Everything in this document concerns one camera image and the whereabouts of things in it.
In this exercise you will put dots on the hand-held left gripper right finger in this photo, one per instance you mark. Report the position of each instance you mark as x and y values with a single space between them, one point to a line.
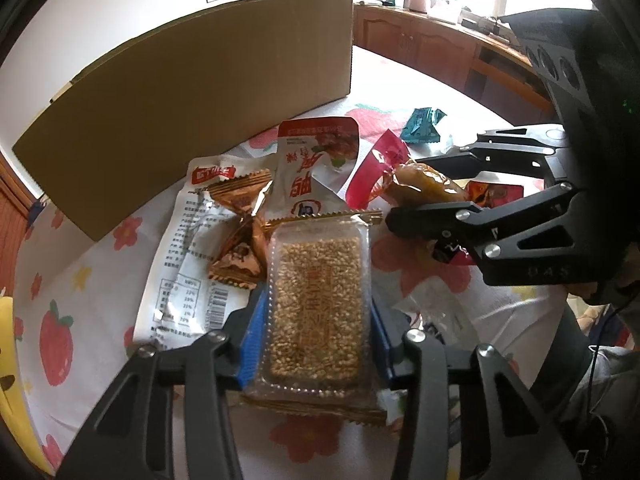
382 350

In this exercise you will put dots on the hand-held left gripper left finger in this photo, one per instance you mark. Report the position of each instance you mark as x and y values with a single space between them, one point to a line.
252 340

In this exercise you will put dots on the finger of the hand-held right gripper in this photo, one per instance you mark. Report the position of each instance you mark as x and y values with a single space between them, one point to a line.
440 217
460 160

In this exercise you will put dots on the brown meat snack packet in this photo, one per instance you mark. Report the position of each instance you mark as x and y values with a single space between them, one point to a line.
420 187

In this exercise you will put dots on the teal foil snack packet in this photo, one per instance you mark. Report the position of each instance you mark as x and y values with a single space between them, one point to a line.
420 127

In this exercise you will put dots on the clear sesame bar packet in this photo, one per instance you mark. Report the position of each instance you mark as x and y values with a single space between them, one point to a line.
315 300

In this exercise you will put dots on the large white red-label packet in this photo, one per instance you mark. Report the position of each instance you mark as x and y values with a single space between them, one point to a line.
185 240

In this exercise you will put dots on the brown cardboard box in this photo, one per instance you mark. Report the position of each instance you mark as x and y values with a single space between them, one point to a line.
200 85

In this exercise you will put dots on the clear plastic wrapper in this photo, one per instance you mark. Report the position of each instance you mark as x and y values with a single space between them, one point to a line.
435 305

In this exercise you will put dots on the bronze candy packet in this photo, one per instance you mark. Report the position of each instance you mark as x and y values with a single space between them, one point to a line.
240 255
240 195

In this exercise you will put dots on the wooden cabinet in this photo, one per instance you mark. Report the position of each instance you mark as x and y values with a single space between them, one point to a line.
425 45

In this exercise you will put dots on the white red meat snack packet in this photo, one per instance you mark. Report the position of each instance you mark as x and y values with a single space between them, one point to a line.
305 180

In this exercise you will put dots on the white tissue box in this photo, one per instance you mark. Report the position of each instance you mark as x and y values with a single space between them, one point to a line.
445 10

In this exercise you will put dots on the strawberry printed blanket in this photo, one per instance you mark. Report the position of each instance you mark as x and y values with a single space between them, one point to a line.
100 280

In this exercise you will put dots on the yellow plush toy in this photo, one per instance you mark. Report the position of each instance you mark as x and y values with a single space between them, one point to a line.
10 360

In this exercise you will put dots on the wooden wardrobe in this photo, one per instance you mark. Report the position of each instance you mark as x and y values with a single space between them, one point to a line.
10 200

